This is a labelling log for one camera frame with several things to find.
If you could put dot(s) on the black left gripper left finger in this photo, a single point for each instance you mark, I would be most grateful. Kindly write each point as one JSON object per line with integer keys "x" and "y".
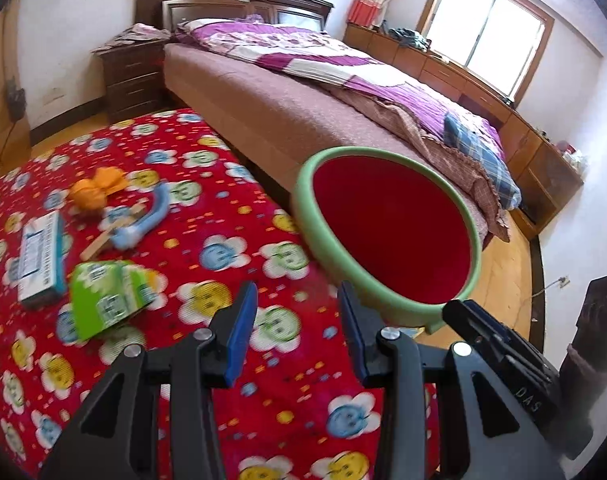
{"x": 114, "y": 434}

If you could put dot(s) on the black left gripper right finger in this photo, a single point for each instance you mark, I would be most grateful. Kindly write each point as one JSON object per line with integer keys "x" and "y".
{"x": 484, "y": 432}

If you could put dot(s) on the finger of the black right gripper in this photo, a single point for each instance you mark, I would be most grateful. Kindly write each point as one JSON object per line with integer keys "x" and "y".
{"x": 522, "y": 368}

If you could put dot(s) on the wooden notched block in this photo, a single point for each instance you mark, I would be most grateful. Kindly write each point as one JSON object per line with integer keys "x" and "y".
{"x": 103, "y": 240}

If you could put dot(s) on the green carton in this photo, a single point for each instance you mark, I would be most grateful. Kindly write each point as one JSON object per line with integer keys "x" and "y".
{"x": 105, "y": 293}

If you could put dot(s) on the red bin with green rim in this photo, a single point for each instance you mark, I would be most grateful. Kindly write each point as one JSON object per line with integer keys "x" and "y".
{"x": 392, "y": 227}

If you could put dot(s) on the blue curved tube toy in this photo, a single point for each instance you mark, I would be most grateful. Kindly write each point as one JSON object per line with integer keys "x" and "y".
{"x": 127, "y": 238}

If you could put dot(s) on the white teal box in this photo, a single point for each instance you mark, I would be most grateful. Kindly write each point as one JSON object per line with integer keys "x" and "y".
{"x": 41, "y": 262}

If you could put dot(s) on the wooden window cabinet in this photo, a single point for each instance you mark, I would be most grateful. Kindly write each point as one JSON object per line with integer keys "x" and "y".
{"x": 546, "y": 179}

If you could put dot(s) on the red floral blanket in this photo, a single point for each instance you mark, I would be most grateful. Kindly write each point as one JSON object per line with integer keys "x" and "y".
{"x": 296, "y": 411}

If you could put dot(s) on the orange mesh ball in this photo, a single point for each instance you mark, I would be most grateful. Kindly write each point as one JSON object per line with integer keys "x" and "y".
{"x": 90, "y": 195}

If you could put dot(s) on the blue plaid cloth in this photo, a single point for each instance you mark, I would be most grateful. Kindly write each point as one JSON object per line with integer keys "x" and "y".
{"x": 456, "y": 135}

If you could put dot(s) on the window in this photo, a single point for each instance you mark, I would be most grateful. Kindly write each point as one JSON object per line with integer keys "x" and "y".
{"x": 499, "y": 42}

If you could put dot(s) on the black bag on wardrobe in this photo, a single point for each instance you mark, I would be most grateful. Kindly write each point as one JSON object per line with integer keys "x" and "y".
{"x": 15, "y": 99}

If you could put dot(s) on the dark wooden nightstand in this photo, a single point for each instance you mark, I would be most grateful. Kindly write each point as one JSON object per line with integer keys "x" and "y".
{"x": 134, "y": 81}

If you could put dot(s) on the green clothes on cabinet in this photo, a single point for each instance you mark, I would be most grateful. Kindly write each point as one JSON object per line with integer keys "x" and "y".
{"x": 409, "y": 38}

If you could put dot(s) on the bed with brown mattress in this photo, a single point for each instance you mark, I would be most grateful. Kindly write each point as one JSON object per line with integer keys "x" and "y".
{"x": 279, "y": 121}

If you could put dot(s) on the clothes on nightstand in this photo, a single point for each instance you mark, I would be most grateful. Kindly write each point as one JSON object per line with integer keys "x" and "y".
{"x": 138, "y": 33}

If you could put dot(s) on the purple white quilt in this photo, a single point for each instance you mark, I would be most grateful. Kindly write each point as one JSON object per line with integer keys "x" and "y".
{"x": 302, "y": 53}

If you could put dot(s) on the dark wooden headboard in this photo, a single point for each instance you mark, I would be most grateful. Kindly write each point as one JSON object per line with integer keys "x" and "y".
{"x": 223, "y": 0}

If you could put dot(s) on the wall power socket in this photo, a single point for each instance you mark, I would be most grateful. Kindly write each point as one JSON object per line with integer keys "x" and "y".
{"x": 563, "y": 281}

